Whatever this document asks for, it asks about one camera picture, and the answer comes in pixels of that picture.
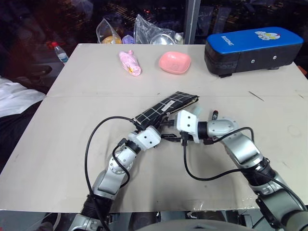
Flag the pink wrapped bundle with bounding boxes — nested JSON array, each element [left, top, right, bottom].
[[118, 49, 142, 78]]

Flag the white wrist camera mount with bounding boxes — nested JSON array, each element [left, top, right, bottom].
[[176, 110, 201, 144], [127, 126, 162, 151]]

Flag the crumpled clear plastic bag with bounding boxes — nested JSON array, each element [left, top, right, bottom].
[[133, 13, 185, 45]]

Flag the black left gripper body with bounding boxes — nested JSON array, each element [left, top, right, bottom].
[[155, 128, 167, 146]]

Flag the long black arm cable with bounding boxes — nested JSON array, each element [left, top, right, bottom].
[[181, 138, 308, 210], [84, 116, 142, 231]]

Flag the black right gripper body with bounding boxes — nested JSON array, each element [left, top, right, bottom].
[[179, 129, 193, 147]]

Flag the short black right arm cable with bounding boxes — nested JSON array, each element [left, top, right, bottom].
[[204, 127, 263, 157]]

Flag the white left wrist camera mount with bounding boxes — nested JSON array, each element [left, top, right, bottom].
[[127, 126, 162, 151]]

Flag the red-capped water bottle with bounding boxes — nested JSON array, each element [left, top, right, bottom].
[[51, 41, 69, 65]]

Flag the black white-grid zip pouch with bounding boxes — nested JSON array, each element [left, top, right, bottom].
[[132, 90, 201, 129]]

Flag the white vertical post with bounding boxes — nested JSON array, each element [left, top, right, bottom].
[[186, 0, 197, 45]]

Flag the long black right arm cable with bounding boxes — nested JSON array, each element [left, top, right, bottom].
[[181, 138, 308, 210]]

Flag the blue and black padded case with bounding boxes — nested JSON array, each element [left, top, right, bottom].
[[204, 26, 304, 78]]

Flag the clear bag with yellow item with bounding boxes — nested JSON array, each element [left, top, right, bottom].
[[96, 18, 125, 45]]

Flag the short black left arm cable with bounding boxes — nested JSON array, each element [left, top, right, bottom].
[[112, 138, 131, 189]]

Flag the round metal bowl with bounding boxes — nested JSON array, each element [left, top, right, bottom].
[[150, 33, 176, 45]]

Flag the white cloth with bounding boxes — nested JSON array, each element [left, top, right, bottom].
[[0, 76, 47, 119]]

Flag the short black arm cable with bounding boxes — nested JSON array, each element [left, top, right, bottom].
[[112, 138, 131, 189], [204, 127, 263, 157]]

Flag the long black left arm cable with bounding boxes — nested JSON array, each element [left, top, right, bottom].
[[84, 116, 142, 231]]

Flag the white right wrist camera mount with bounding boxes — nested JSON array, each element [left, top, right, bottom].
[[176, 110, 201, 144]]

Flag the black cloth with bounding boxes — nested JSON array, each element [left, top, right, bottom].
[[0, 100, 44, 173]]

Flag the purple plastic item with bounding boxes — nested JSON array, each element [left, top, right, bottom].
[[122, 34, 135, 45]]

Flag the grey robot torso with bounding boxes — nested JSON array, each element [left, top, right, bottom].
[[133, 216, 259, 231]]

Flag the pink rounded soap box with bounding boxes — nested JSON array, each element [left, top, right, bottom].
[[158, 51, 192, 76]]

